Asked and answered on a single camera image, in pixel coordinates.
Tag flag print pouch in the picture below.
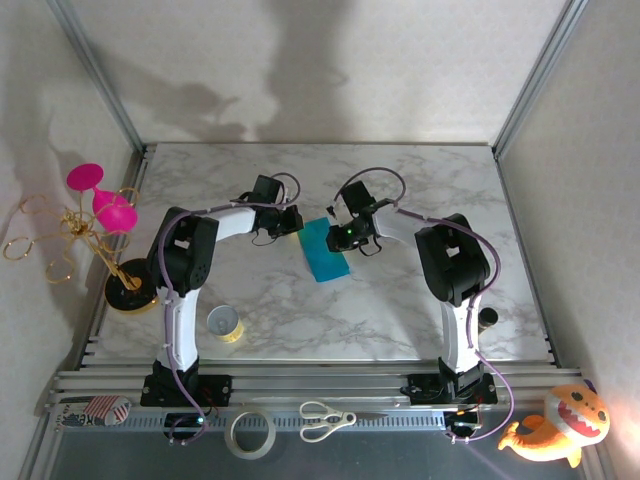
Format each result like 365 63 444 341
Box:
59 394 133 428

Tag aluminium frame post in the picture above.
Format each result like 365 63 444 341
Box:
492 0 592 157
46 0 150 154

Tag clear tape roll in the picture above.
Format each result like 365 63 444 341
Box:
224 409 277 461

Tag aluminium side rail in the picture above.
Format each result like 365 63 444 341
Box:
74 143 154 369
494 149 559 365

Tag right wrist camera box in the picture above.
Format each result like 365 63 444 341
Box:
339 180 377 214

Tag orange shark plush toy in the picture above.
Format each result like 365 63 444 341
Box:
498 382 612 469

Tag blue paper sheet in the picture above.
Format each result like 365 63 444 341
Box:
298 217 353 286

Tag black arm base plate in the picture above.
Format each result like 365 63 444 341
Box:
407 372 499 406
139 373 234 408

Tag aluminium mounting rail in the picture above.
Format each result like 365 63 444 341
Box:
42 363 585 417

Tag black controller box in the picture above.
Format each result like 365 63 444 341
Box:
444 408 484 434
163 412 211 432

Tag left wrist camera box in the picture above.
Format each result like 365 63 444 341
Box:
249 174 286 206

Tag perforated metal cable tray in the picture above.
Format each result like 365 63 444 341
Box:
58 410 447 432

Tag white handled scissors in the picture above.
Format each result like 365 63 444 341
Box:
298 400 389 444

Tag pink plastic wine glass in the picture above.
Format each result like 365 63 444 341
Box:
67 163 139 234

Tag tin can with yellow label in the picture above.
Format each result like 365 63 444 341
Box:
206 305 246 345

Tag gold wire glass rack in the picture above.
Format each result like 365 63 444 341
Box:
2 187 160 316

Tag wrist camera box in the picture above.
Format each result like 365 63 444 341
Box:
339 180 377 214
249 174 286 206

